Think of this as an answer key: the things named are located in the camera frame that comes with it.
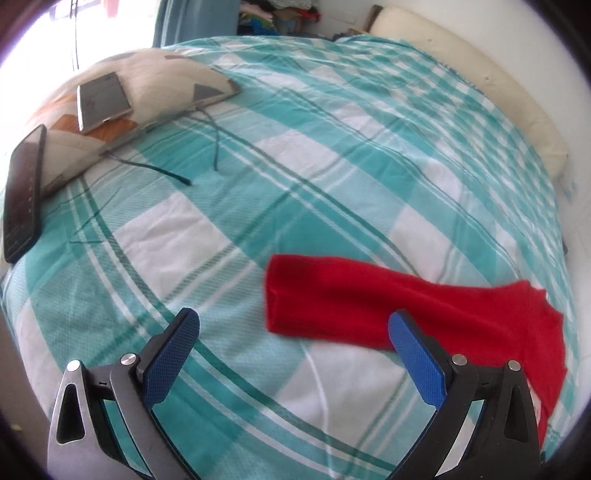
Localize cream padded headboard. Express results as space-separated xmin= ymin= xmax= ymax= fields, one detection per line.
xmin=369 ymin=6 xmax=570 ymax=178

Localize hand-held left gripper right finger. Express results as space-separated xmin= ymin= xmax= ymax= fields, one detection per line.
xmin=388 ymin=310 xmax=542 ymax=480

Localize silver phone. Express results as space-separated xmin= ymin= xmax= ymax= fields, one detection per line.
xmin=76 ymin=71 xmax=132 ymax=134

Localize pile of clothes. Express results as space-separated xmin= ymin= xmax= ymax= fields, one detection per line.
xmin=238 ymin=0 xmax=324 ymax=35

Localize thin black cable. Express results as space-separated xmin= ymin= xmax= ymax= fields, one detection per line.
xmin=99 ymin=108 xmax=222 ymax=188

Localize patterned cream pillow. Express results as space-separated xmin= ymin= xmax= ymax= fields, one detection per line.
xmin=21 ymin=48 xmax=241 ymax=199

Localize blue curtain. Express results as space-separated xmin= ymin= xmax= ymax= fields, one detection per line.
xmin=154 ymin=0 xmax=241 ymax=47

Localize teal checked blanket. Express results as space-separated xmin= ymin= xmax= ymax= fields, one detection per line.
xmin=0 ymin=34 xmax=583 ymax=480

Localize red sweater with white animal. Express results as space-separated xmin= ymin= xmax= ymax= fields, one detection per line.
xmin=264 ymin=253 xmax=568 ymax=437

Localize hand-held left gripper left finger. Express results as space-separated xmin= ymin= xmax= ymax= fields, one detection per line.
xmin=46 ymin=308 xmax=200 ymax=480

